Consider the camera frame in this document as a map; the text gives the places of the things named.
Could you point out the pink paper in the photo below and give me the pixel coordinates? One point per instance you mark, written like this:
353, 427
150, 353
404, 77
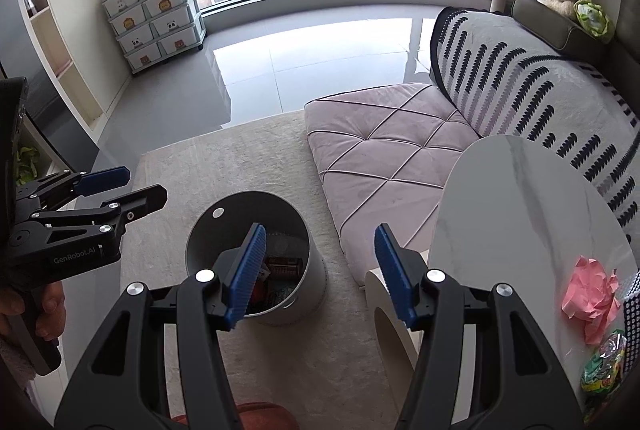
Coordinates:
590, 300

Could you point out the pink quilted floor cushion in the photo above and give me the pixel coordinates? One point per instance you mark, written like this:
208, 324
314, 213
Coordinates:
380, 149

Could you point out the beige rug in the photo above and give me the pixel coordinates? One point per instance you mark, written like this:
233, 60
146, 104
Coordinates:
250, 159

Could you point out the red drink can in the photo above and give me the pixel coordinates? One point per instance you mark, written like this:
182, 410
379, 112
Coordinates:
285, 269

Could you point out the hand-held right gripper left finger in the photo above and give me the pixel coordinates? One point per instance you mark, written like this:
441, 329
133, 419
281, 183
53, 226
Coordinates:
247, 275

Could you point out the silver green snack wrapper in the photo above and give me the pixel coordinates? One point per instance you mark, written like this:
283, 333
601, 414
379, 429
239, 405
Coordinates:
602, 365

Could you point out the black white beaded tissue box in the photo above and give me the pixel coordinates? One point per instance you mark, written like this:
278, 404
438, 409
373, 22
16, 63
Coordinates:
634, 310

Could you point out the person's bare knee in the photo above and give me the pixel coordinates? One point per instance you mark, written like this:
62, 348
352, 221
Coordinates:
250, 417

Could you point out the white animal print drawer cabinet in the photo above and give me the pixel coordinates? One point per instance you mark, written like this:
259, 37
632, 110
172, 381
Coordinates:
155, 19

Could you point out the white table base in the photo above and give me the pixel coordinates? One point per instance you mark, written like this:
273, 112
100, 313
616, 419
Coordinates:
372, 290

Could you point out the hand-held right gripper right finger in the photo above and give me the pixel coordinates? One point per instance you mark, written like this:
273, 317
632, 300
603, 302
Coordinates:
392, 275

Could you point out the person's left hand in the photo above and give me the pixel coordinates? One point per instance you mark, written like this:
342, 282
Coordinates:
52, 305

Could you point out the green leafy object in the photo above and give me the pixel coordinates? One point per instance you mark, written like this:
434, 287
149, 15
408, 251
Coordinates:
27, 162

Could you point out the white cylindrical trash bin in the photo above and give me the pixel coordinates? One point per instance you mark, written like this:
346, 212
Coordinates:
305, 290

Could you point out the white open shelf unit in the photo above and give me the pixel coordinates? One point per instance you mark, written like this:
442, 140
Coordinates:
50, 39

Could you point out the green cabbage plush toy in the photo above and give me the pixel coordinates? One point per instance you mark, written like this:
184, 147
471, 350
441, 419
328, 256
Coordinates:
592, 19

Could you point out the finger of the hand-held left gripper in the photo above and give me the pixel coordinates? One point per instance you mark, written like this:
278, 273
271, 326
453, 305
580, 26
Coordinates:
105, 177
145, 200

